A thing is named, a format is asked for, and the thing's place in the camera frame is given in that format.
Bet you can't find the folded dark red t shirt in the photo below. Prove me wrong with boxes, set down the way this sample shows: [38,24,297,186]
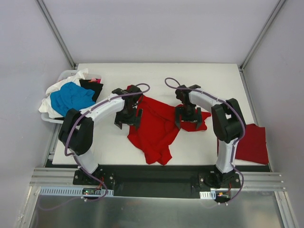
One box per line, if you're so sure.
[218,123,269,165]

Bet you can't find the white plastic laundry basket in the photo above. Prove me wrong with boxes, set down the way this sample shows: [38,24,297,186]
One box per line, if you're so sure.
[38,68,102,124]

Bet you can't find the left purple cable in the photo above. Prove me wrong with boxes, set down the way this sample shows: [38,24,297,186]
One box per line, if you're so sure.
[37,83,151,211]

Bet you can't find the aluminium frame rail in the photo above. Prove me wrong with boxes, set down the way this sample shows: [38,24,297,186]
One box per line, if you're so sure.
[29,166,287,191]

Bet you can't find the pink garment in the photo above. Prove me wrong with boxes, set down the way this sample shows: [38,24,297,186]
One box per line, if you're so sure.
[90,78,101,84]

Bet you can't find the right white cable duct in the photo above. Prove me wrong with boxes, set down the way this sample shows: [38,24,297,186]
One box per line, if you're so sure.
[199,190,216,200]

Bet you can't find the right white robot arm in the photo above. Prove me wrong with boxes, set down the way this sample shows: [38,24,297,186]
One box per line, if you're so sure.
[175,85,246,189]

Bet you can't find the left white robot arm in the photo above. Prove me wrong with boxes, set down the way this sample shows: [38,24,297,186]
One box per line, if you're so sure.
[58,84,144,186]

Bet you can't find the blue t shirt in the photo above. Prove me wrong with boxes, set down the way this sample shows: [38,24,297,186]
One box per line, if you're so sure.
[50,82,95,117]

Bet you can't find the bright red t shirt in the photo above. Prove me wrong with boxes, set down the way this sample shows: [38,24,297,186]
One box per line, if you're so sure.
[126,85,212,165]

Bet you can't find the white t shirt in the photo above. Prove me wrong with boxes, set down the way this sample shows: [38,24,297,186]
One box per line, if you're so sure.
[38,68,89,122]

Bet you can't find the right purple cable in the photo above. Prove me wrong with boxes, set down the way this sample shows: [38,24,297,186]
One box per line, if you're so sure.
[164,77,245,206]

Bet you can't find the left white cable duct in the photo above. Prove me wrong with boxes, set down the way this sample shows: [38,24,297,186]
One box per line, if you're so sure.
[39,187,114,197]

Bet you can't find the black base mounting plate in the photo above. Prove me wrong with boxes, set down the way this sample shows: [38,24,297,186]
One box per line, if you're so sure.
[72,163,241,197]

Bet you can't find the white cable duct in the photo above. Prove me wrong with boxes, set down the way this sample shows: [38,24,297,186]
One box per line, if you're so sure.
[39,187,114,197]
[199,190,216,200]

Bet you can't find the purple cable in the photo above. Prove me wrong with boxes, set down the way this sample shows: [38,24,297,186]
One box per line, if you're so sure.
[37,83,151,211]
[164,77,245,206]

